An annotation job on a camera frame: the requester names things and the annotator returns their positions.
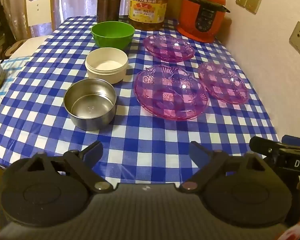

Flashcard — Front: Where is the pink transparent plastic plate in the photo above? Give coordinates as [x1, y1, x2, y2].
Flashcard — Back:
[197, 61, 249, 104]
[143, 34, 195, 62]
[134, 64, 210, 121]

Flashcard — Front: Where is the stainless steel bowl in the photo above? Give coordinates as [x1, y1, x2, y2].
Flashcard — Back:
[64, 78, 117, 131]

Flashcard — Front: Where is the red electric pressure cooker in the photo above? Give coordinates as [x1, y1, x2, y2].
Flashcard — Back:
[176, 0, 231, 43]

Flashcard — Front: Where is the brown metal thermos jar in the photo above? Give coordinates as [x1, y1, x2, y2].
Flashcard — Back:
[97, 0, 122, 23]

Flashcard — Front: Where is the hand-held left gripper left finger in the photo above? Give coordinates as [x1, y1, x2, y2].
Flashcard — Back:
[22, 141, 115, 194]

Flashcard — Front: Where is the green plastic bowl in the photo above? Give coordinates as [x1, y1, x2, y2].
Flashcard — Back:
[91, 21, 136, 51]

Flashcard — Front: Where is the white plastic bowl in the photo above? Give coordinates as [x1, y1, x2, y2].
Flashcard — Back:
[85, 47, 129, 85]

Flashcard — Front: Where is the white wooden chair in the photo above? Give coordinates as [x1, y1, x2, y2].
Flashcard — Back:
[7, 0, 56, 58]

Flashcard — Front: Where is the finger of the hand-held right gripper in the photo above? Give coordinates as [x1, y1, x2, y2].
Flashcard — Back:
[249, 136, 290, 157]
[282, 135, 300, 147]

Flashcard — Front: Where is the large cooking oil bottle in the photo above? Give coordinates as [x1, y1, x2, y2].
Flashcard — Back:
[128, 0, 171, 30]

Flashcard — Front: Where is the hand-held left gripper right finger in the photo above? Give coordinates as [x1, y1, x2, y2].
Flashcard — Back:
[177, 141, 268, 193]

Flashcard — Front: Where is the sheer light curtain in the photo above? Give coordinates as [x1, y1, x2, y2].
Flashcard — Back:
[0, 0, 133, 33]

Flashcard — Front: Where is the blue white checkered tablecloth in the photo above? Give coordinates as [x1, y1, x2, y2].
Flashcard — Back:
[0, 15, 287, 180]

